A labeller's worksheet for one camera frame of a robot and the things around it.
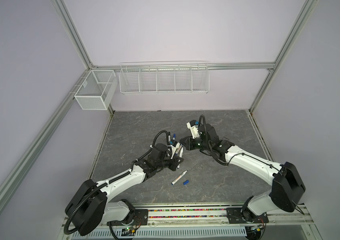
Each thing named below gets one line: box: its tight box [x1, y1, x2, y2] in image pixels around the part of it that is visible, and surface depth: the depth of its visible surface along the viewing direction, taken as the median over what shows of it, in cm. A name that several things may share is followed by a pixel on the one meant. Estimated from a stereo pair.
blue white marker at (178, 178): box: [171, 170, 188, 185], surface depth 88 cm
